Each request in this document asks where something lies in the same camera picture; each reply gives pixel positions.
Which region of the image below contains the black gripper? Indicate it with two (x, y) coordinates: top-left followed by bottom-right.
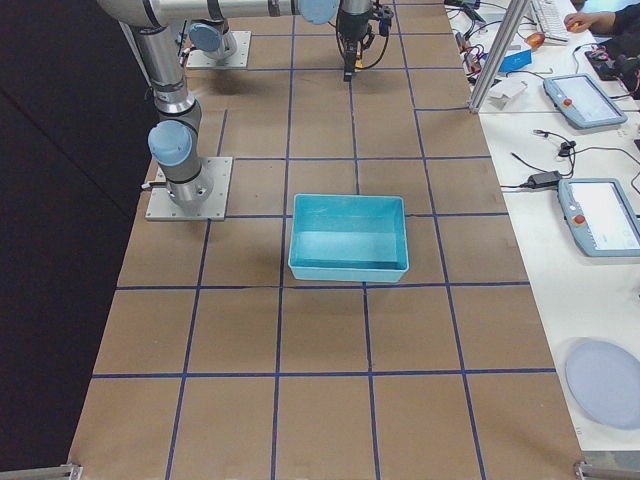
(336, 0), (374, 82)

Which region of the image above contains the person hand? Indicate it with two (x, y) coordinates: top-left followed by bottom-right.
(564, 12), (615, 34)

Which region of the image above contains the blue white box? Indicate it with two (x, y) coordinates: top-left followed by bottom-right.
(498, 49), (532, 73)

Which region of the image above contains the light blue plastic bin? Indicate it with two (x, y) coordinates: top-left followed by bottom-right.
(288, 194), (409, 283)

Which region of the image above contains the white keyboard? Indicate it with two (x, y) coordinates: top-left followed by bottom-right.
(529, 0), (570, 45)

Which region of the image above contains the black power adapter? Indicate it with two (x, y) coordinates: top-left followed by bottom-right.
(527, 170), (562, 190)

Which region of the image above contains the teach pendant far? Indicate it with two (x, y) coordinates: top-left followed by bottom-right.
(543, 74), (628, 129)

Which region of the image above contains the teach pendant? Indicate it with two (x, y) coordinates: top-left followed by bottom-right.
(557, 178), (639, 257)
(543, 74), (628, 129)

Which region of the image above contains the teach pendant near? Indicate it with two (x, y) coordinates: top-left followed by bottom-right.
(557, 178), (639, 257)

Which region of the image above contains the grey round plate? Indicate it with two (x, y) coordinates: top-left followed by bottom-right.
(565, 340), (639, 430)

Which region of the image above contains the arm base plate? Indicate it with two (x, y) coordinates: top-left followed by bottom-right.
(186, 26), (252, 70)
(144, 157), (233, 221)

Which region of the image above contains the aluminium frame post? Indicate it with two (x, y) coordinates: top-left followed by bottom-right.
(468, 0), (528, 113)

